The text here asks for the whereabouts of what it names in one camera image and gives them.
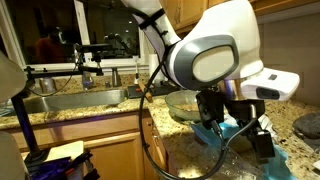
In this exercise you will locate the wooden lower cabinet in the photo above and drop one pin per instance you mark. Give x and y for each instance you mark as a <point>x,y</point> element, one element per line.
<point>123,144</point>

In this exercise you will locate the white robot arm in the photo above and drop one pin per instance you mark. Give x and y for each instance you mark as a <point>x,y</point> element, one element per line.
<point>219,60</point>

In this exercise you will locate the wooden cabinet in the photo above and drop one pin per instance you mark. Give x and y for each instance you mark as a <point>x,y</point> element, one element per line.
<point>123,144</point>
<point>184,15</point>

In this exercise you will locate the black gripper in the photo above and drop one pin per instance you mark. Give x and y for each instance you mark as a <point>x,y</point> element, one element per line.
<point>247,113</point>

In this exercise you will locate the wooden upper cabinet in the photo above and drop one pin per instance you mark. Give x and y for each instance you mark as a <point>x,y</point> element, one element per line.
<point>184,15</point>

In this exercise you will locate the black stand pole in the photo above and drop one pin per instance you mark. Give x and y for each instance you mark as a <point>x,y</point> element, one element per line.
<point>36,155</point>

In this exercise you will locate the stainless steel sink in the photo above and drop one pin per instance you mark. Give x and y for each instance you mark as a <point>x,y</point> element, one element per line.
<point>72,101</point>

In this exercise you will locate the black tray with wooden handle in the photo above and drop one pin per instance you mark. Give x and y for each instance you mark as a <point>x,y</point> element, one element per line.
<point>135,92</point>

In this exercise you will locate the glass bowl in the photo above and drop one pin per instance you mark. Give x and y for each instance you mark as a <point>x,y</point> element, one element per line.
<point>183,104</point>

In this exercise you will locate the paper towel roll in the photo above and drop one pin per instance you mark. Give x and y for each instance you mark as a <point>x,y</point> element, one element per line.
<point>153,64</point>

